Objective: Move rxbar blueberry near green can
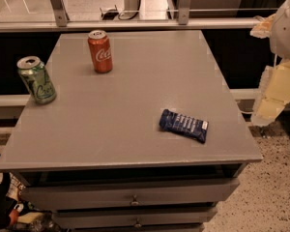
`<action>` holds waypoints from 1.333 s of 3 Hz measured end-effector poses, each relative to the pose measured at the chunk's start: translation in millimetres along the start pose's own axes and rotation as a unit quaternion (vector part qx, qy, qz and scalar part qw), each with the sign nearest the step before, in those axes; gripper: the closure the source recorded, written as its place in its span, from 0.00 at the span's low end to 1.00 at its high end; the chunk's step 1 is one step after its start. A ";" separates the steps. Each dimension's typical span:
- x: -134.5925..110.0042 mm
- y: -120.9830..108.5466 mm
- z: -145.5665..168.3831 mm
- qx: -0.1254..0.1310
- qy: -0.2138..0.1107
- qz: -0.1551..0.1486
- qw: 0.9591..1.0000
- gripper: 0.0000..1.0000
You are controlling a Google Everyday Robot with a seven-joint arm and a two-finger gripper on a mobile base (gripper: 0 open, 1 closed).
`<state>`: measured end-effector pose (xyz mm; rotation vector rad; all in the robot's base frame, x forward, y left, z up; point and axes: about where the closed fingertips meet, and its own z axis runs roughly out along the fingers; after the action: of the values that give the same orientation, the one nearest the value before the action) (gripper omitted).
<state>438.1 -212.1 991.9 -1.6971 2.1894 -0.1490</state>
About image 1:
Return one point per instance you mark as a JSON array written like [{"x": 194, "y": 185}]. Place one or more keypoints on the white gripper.
[{"x": 286, "y": 29}]

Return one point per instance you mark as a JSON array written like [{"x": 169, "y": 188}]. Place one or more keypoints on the blue rxbar blueberry wrapper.
[{"x": 184, "y": 125}]

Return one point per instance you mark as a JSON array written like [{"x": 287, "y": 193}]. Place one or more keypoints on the red coca-cola can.
[{"x": 100, "y": 50}]

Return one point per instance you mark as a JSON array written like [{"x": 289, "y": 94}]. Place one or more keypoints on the green soda can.
[{"x": 34, "y": 75}]

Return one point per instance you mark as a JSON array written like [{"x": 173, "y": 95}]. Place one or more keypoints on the upper grey drawer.
[{"x": 120, "y": 195}]

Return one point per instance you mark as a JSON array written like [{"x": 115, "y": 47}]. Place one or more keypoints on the grey drawer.
[
  {"x": 120, "y": 195},
  {"x": 122, "y": 218}
]

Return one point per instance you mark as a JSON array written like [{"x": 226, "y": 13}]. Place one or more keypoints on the upper drawer knob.
[{"x": 134, "y": 201}]

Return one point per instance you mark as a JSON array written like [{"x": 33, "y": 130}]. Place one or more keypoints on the drawer knob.
[
  {"x": 137, "y": 224},
  {"x": 134, "y": 201}
]

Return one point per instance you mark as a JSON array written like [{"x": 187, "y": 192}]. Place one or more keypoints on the grey drawer cabinet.
[{"x": 105, "y": 128}]

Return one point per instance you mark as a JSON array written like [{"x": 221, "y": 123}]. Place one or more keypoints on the lower drawer knob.
[{"x": 137, "y": 224}]

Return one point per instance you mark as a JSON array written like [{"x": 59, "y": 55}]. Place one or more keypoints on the lower grey drawer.
[{"x": 122, "y": 218}]

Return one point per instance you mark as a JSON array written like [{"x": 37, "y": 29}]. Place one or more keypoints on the clutter pile on floor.
[{"x": 18, "y": 216}]

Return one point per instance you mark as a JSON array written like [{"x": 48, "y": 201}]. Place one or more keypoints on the metal railing frame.
[{"x": 117, "y": 15}]

